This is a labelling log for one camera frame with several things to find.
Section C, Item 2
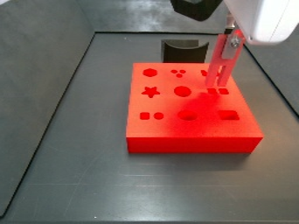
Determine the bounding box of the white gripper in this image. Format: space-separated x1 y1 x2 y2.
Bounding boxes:
221 0 299 60

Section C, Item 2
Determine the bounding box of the red double-square peg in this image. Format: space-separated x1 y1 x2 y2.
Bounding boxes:
205 30 245 88

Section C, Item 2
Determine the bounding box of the black curved holder stand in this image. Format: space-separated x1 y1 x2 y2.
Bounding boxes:
161 39 209 63

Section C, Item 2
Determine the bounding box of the red shape-sorter block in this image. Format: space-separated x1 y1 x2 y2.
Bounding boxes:
125 63 262 153

